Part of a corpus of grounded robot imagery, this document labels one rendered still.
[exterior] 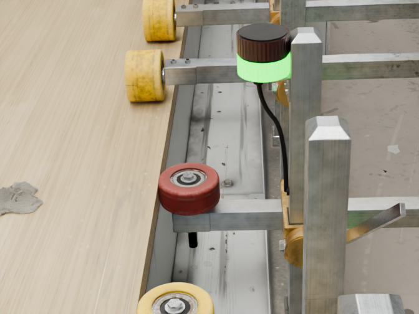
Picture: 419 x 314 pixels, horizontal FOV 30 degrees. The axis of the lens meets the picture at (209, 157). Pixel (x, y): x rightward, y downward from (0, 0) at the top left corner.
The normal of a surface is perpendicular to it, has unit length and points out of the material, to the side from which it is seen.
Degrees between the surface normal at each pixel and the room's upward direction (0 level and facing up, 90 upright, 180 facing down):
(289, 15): 90
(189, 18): 90
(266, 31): 0
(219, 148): 0
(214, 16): 90
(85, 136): 0
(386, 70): 90
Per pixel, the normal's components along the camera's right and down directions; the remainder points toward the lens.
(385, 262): -0.04, -0.86
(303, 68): -0.04, 0.51
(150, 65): -0.06, -0.31
